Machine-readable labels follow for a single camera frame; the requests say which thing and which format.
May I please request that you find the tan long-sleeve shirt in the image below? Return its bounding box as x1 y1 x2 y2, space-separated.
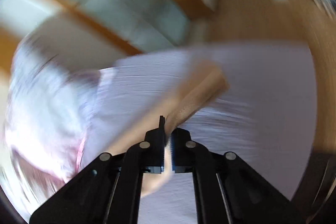
107 61 229 197

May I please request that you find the right floral pink pillow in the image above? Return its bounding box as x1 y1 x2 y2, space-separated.
1 35 116 220

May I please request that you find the purple bed sheet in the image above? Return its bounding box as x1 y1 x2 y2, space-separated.
79 41 318 224

